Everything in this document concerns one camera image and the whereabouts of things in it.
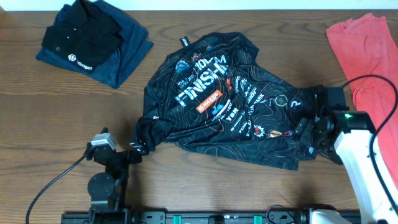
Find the black printed cycling jersey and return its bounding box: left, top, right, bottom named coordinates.
left=131, top=32, right=317, bottom=170

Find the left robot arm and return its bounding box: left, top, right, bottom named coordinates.
left=83, top=128, right=149, bottom=224

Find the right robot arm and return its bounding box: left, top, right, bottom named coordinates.
left=294, top=111, right=397, bottom=223

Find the folded navy blue shirt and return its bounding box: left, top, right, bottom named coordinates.
left=36, top=1, right=153, bottom=89

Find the folded black polo shirt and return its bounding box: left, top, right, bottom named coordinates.
left=42, top=0, right=122, bottom=73

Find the left black cable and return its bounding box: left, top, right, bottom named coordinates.
left=25, top=154, right=89, bottom=224

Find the black cable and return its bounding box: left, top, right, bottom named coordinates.
left=25, top=154, right=89, bottom=224
left=341, top=74, right=398, bottom=215

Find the right black cable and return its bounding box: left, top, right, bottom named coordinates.
left=341, top=74, right=398, bottom=215

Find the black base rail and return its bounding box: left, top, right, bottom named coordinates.
left=60, top=210, right=310, bottom=224

